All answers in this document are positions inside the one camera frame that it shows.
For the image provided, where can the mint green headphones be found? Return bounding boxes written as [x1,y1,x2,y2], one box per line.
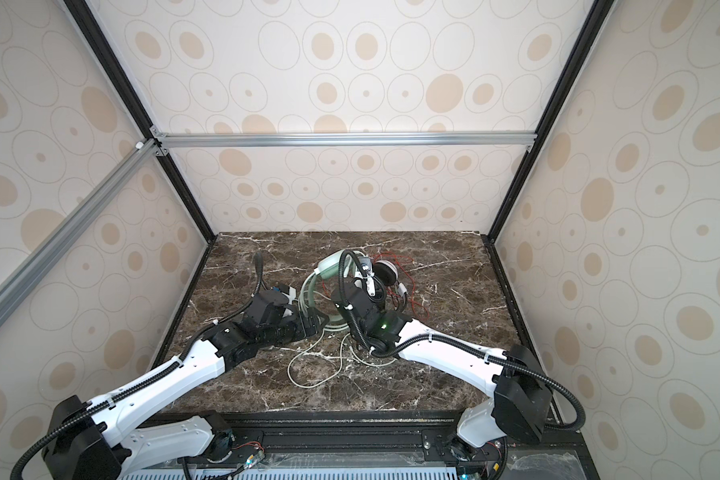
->
[297,250,349,332]

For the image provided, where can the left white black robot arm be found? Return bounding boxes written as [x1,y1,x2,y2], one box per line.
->
[10,288,328,479]

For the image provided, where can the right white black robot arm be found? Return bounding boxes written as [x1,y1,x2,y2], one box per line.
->
[332,280,586,449]

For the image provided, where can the white black red headphones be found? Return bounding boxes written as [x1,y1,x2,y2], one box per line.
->
[372,260,409,312]

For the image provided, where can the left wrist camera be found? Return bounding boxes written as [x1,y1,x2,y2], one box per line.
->
[277,284,297,318]

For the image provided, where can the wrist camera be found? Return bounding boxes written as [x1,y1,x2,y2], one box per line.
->
[277,284,297,318]
[355,256,377,298]

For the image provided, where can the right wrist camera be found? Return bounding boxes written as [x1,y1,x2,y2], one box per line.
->
[355,256,377,298]

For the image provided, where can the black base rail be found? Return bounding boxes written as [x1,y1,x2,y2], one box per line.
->
[197,410,599,479]

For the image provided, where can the horizontal aluminium rail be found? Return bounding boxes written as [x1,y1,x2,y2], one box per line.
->
[157,131,537,148]

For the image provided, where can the left diagonal aluminium rail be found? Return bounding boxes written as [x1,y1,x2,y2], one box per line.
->
[0,139,158,328]

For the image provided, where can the left black frame post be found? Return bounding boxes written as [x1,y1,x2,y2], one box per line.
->
[63,0,216,243]

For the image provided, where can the black frame post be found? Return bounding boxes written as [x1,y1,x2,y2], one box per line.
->
[63,0,216,243]
[484,0,615,246]

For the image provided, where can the right black frame post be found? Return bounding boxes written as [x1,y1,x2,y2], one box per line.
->
[484,0,615,246]

